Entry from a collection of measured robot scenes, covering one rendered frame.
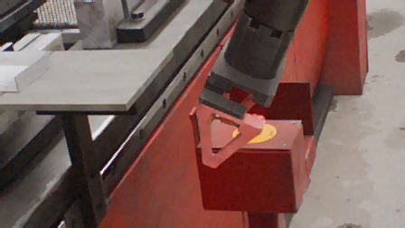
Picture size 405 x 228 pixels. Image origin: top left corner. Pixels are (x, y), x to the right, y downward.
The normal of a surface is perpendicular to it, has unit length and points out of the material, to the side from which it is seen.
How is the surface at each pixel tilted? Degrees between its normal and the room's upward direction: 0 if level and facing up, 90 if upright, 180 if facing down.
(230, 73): 27
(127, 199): 90
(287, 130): 0
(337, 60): 90
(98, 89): 0
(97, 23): 90
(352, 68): 90
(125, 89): 0
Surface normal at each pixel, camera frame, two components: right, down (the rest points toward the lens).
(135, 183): 0.95, 0.00
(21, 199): -0.13, -0.90
